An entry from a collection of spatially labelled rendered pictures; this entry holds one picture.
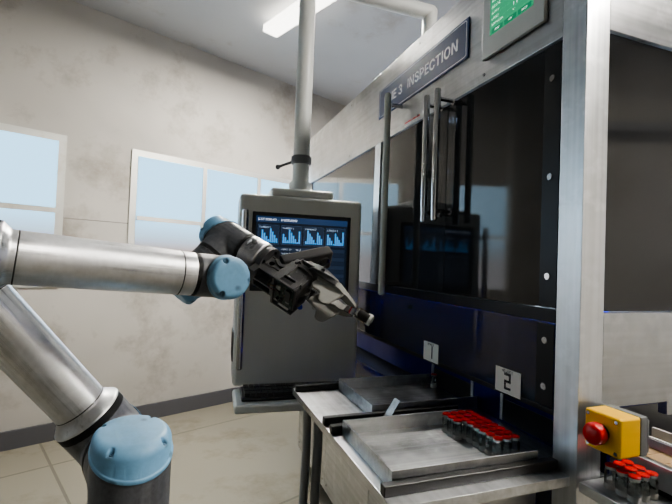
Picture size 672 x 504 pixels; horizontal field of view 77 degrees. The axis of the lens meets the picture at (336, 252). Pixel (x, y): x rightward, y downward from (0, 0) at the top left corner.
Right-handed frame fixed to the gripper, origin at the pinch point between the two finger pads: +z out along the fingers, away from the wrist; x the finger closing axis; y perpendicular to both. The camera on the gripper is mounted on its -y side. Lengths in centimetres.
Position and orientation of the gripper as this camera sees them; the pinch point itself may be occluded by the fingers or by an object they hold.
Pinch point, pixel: (350, 305)
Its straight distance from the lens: 82.0
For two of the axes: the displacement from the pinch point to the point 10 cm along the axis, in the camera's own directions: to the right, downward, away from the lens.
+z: 8.2, 4.6, -3.5
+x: 1.6, -7.6, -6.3
